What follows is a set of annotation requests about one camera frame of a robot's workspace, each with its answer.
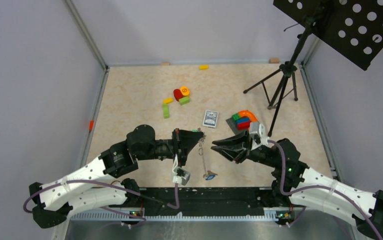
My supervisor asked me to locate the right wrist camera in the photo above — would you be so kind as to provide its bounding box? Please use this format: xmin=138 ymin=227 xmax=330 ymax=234
xmin=248 ymin=121 xmax=269 ymax=149

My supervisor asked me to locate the red cylinder block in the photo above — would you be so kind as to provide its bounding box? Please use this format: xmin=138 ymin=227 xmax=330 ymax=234
xmin=173 ymin=88 xmax=184 ymax=102

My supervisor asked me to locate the grey lego baseplate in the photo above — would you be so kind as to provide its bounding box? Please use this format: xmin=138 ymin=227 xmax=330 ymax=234
xmin=226 ymin=117 xmax=247 ymax=135

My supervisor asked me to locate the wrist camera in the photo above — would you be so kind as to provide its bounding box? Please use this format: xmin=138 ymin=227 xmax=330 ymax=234
xmin=248 ymin=121 xmax=269 ymax=149
xmin=171 ymin=154 xmax=191 ymax=186

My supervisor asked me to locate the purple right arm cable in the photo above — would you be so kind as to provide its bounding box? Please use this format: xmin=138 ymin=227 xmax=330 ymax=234
xmin=266 ymin=139 xmax=383 ymax=240

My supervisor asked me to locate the green lego brick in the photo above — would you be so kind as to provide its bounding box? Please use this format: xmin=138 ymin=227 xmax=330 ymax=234
xmin=231 ymin=113 xmax=241 ymax=121

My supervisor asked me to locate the blue lego brick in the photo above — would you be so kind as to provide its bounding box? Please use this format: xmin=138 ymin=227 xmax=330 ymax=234
xmin=235 ymin=116 xmax=251 ymax=125

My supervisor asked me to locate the black perforated panel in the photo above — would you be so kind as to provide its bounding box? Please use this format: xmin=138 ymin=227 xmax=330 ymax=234
xmin=273 ymin=0 xmax=383 ymax=71

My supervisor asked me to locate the yellow block at far edge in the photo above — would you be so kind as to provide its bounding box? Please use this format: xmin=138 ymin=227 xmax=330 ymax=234
xmin=199 ymin=64 xmax=209 ymax=71

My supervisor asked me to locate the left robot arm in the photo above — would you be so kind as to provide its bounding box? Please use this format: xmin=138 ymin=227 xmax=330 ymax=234
xmin=23 ymin=124 xmax=205 ymax=229

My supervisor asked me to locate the black tripod stand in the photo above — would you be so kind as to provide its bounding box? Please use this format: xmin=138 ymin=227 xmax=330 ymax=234
xmin=243 ymin=17 xmax=317 ymax=137

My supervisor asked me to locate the green rectangular block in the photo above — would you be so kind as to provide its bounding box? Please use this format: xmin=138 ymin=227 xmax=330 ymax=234
xmin=178 ymin=96 xmax=191 ymax=105

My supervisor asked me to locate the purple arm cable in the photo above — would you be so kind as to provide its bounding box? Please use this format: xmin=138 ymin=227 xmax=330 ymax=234
xmin=266 ymin=139 xmax=383 ymax=240
xmin=23 ymin=179 xmax=181 ymax=229

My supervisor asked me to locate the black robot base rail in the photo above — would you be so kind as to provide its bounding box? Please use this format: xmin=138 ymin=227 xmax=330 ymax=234
xmin=125 ymin=187 xmax=279 ymax=220

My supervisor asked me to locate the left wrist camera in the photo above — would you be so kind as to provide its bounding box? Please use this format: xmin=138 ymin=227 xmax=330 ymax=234
xmin=171 ymin=154 xmax=191 ymax=186

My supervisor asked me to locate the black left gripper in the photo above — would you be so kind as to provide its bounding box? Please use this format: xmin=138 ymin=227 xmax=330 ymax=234
xmin=136 ymin=127 xmax=204 ymax=168

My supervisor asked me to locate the orange curved lego tube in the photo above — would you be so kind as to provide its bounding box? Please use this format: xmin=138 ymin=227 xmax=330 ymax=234
xmin=237 ymin=110 xmax=259 ymax=122

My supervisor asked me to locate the orange round block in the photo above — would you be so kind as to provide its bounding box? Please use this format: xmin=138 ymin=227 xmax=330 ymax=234
xmin=179 ymin=86 xmax=190 ymax=97

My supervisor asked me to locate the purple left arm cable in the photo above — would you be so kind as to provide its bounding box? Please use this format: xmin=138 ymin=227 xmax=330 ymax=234
xmin=23 ymin=179 xmax=181 ymax=229

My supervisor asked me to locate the yellow rectangular block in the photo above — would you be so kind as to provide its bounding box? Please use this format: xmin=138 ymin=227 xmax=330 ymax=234
xmin=163 ymin=97 xmax=174 ymax=104

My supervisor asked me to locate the blue key tag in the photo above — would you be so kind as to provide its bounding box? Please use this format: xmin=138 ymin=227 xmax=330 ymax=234
xmin=204 ymin=174 xmax=216 ymax=181

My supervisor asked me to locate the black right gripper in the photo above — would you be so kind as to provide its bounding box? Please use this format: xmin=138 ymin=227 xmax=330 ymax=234
xmin=210 ymin=130 xmax=279 ymax=168

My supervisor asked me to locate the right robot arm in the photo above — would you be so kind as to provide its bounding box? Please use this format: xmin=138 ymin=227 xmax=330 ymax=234
xmin=211 ymin=131 xmax=383 ymax=240

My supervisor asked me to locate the perforated metal keyring plate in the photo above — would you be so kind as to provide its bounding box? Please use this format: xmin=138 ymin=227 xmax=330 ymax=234
xmin=197 ymin=127 xmax=209 ymax=180

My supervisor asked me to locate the red lego brick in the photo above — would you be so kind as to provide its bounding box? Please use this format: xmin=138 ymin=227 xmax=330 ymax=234
xmin=236 ymin=121 xmax=252 ymax=131

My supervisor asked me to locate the playing card deck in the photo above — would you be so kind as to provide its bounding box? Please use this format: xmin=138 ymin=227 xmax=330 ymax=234
xmin=202 ymin=110 xmax=219 ymax=129

